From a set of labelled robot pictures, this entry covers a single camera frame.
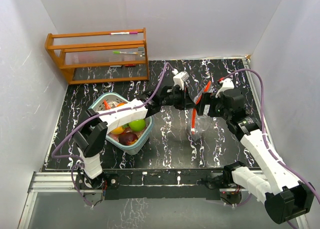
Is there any wooden shelf rack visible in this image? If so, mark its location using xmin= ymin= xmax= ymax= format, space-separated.
xmin=44 ymin=28 xmax=150 ymax=85

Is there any green marker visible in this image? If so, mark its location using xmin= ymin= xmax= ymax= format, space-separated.
xmin=112 ymin=51 xmax=139 ymax=55

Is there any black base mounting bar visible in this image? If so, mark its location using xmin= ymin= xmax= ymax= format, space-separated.
xmin=72 ymin=168 xmax=244 ymax=204

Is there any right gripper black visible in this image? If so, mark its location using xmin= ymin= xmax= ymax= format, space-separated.
xmin=194 ymin=92 xmax=231 ymax=121

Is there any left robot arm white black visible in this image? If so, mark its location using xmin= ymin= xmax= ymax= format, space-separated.
xmin=72 ymin=85 xmax=195 ymax=189

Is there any green apple toy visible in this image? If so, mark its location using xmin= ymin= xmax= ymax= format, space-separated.
xmin=128 ymin=119 xmax=146 ymax=132

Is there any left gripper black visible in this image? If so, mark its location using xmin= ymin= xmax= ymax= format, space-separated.
xmin=160 ymin=86 xmax=195 ymax=111

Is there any pink white marker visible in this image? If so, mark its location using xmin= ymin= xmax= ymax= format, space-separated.
xmin=110 ymin=31 xmax=138 ymax=36

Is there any yellow lemon toy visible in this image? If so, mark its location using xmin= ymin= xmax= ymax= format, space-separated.
xmin=110 ymin=126 xmax=125 ymax=135

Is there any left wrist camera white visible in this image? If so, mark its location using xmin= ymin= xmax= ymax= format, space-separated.
xmin=172 ymin=69 xmax=189 ymax=90

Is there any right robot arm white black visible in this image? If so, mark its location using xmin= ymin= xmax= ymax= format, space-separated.
xmin=196 ymin=89 xmax=315 ymax=224

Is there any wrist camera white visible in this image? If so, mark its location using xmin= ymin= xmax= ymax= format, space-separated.
xmin=172 ymin=69 xmax=189 ymax=90
xmin=215 ymin=78 xmax=235 ymax=98

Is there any clear zip bag orange zipper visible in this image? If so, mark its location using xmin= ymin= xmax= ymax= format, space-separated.
xmin=186 ymin=80 xmax=218 ymax=142

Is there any orange persimmon toy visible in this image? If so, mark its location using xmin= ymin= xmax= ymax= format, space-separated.
xmin=116 ymin=102 xmax=126 ymax=107

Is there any light blue plastic basket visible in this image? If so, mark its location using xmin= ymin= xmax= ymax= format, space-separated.
xmin=90 ymin=92 xmax=154 ymax=155

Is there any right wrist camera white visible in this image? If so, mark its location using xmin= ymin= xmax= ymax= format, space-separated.
xmin=215 ymin=78 xmax=235 ymax=98

